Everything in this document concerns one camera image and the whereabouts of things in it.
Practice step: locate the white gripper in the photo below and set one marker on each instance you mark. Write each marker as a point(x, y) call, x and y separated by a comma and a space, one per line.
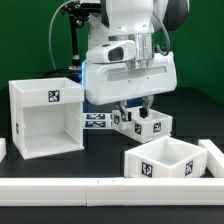
point(110, 83)

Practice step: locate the white drawer with knob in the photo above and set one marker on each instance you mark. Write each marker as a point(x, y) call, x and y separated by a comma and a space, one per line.
point(165, 157)
point(143, 130)

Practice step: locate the white drawer cabinet box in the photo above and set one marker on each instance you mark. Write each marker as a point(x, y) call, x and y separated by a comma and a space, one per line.
point(46, 116)

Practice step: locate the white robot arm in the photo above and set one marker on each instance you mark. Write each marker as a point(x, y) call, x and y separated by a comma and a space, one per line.
point(138, 20)

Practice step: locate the white marker sheet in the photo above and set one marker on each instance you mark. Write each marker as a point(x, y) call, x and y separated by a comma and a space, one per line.
point(97, 120)

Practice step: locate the white right fence bar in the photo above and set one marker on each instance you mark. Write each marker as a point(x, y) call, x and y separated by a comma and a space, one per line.
point(215, 159)

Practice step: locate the white fence bar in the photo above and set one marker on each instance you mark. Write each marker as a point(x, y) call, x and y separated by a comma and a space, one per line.
point(215, 159)
point(2, 148)
point(110, 191)

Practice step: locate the white front fence bar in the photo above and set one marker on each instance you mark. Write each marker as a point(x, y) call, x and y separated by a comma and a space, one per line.
point(110, 191)

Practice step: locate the white left fence bar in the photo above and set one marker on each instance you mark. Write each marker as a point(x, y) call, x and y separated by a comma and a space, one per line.
point(2, 148)

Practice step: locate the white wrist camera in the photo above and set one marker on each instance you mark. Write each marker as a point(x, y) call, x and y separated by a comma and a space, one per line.
point(112, 51)

